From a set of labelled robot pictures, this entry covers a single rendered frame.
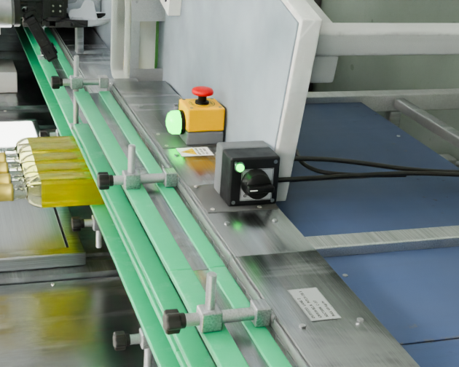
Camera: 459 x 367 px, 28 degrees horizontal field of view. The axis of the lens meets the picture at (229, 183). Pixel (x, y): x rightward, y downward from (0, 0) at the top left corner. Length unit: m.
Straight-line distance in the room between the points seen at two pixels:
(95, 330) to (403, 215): 0.59
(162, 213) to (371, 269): 0.34
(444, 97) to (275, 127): 0.84
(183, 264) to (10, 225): 0.82
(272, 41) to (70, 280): 0.69
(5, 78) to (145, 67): 1.00
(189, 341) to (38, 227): 0.84
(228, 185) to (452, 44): 0.43
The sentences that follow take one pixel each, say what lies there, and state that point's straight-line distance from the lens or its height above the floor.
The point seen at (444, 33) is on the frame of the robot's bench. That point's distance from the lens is 1.50.
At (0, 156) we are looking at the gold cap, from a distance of 2.00.
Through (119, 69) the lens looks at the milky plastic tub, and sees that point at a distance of 2.27.
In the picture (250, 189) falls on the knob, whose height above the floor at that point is 0.81.
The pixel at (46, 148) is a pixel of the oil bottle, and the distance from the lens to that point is 2.01.
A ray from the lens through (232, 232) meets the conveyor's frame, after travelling 1.32.
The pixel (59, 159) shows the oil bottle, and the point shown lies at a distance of 1.95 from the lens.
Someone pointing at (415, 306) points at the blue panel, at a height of 0.67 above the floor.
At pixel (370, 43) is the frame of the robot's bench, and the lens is 1.45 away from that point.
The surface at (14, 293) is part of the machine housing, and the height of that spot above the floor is 1.13.
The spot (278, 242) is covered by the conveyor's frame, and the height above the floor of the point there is 0.80.
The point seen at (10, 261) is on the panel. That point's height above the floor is 1.13.
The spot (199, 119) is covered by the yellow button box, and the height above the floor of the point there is 0.80.
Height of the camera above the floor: 1.25
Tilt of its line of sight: 18 degrees down
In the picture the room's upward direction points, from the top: 93 degrees counter-clockwise
